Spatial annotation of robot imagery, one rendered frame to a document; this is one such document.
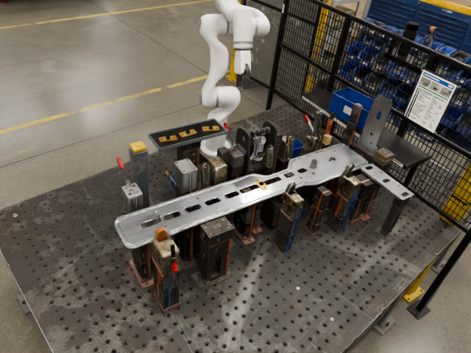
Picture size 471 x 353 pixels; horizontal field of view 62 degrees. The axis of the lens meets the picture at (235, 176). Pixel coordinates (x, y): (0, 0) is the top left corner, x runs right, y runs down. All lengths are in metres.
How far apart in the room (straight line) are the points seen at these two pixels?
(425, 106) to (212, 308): 1.57
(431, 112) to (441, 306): 1.39
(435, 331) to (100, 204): 2.22
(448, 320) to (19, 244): 2.62
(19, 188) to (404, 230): 2.88
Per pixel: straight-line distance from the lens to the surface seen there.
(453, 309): 3.16
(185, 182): 1.79
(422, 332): 2.93
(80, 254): 2.02
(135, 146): 1.84
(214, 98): 2.20
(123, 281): 1.88
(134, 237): 1.64
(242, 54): 1.71
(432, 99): 2.40
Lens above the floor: 2.21
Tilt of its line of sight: 39 degrees down
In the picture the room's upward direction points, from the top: 7 degrees clockwise
